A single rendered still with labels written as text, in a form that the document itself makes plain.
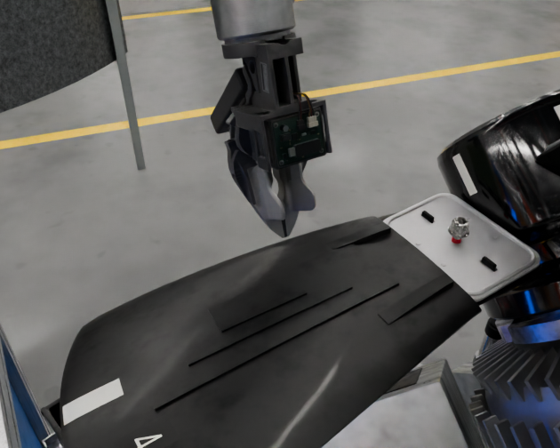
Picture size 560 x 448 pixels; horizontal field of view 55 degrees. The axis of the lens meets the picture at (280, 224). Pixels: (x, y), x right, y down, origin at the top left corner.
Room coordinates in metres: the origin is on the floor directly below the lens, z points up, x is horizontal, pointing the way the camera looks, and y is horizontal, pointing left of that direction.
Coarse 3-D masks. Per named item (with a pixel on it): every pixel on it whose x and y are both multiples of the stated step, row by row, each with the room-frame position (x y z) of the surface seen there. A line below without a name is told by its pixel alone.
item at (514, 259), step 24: (408, 216) 0.30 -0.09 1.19; (456, 216) 0.30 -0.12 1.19; (480, 216) 0.30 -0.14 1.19; (408, 240) 0.28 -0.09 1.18; (432, 240) 0.28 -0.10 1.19; (480, 240) 0.27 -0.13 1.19; (504, 240) 0.27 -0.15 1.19; (456, 264) 0.25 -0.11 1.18; (480, 264) 0.25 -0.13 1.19; (504, 264) 0.25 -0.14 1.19; (528, 264) 0.25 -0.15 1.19; (480, 288) 0.23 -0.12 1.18
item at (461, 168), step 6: (558, 108) 0.32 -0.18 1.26; (558, 114) 0.32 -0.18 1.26; (456, 156) 0.33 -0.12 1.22; (456, 162) 0.33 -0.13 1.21; (462, 162) 0.33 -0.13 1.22; (462, 168) 0.32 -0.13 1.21; (462, 174) 0.32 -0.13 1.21; (468, 174) 0.32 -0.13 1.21; (468, 180) 0.32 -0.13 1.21; (468, 186) 0.32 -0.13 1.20; (474, 186) 0.31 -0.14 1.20; (468, 192) 0.32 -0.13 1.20; (474, 192) 0.31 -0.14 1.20
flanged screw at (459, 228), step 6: (456, 222) 0.27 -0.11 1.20; (462, 222) 0.28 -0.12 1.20; (468, 222) 0.28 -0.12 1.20; (450, 228) 0.28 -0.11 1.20; (456, 228) 0.27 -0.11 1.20; (462, 228) 0.27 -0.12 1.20; (450, 234) 0.27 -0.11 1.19; (456, 234) 0.27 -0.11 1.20; (462, 234) 0.27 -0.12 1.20; (468, 234) 0.27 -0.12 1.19; (456, 240) 0.27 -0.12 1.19
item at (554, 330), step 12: (552, 312) 0.25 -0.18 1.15; (504, 324) 0.27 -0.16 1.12; (516, 324) 0.25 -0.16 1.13; (528, 324) 0.24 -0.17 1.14; (540, 324) 0.24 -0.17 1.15; (552, 324) 0.23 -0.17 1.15; (504, 336) 0.26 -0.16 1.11; (516, 336) 0.25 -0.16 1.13; (528, 336) 0.24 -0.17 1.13; (540, 336) 0.23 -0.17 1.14; (552, 336) 0.23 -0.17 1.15
